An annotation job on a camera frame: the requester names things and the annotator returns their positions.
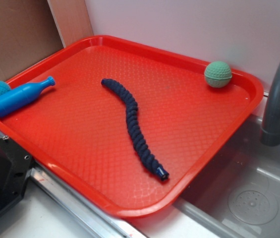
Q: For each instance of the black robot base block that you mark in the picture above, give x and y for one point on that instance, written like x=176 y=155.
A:
x=15 y=166

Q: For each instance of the red plastic tray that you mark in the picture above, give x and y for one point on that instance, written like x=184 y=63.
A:
x=77 y=130

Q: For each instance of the green dimpled ball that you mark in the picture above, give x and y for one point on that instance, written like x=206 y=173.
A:
x=218 y=74

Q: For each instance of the blue plastic toy bottle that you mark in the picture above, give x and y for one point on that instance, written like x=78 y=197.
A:
x=23 y=95

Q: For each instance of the grey plastic sink basin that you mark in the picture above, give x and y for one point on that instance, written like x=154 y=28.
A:
x=237 y=194

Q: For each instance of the grey toy faucet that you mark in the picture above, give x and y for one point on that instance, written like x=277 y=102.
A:
x=277 y=94

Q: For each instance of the brown cardboard panel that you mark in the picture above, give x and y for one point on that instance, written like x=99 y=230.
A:
x=31 y=30

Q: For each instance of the silver metal rail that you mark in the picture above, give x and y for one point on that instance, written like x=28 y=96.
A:
x=50 y=209

